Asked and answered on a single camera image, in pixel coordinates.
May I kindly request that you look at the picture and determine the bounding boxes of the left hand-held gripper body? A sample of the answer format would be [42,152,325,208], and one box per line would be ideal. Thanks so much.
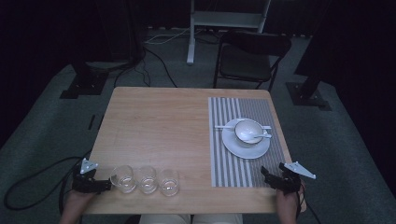
[71,158,104,195]

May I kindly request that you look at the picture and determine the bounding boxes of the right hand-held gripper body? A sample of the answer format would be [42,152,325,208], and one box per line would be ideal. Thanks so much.
[277,161,318,196]

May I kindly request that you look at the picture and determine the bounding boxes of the clear drinking glass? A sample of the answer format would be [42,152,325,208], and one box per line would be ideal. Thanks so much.
[135,165,159,195]
[156,168,181,198]
[109,164,138,195]

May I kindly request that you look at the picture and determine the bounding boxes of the person's right hand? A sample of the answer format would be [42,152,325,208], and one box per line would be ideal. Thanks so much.
[275,180,308,224]

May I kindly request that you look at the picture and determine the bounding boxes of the person's left hand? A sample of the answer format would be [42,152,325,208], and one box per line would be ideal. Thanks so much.
[59,189,98,224]

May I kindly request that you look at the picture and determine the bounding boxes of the white plate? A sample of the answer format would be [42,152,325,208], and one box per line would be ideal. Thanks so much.
[220,118,272,161]

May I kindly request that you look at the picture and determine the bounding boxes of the grey striped placemat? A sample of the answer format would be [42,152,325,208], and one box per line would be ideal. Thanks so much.
[207,96,287,189]

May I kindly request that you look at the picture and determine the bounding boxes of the white bowl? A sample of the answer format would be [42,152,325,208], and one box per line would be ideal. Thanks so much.
[233,119,265,146]

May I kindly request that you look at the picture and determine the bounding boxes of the white chopstick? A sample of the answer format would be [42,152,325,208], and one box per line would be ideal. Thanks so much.
[214,124,273,131]

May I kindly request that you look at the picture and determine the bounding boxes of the black stand with base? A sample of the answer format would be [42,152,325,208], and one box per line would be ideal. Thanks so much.
[59,0,146,101]
[285,0,333,112]

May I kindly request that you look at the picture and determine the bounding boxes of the black folding chair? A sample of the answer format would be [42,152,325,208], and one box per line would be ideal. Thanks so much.
[212,30,293,93]

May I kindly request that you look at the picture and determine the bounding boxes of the white metal stand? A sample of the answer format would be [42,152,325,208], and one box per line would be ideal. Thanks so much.
[186,0,273,66]

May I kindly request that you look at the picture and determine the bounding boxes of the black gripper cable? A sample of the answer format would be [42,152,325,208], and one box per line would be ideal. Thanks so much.
[295,182,323,224]
[3,148,93,224]

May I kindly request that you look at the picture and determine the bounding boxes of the black floor cable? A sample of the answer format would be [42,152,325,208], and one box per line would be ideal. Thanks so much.
[112,46,179,90]

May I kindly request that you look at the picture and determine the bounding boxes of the white floor cable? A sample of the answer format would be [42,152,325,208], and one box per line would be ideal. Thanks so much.
[144,27,191,46]

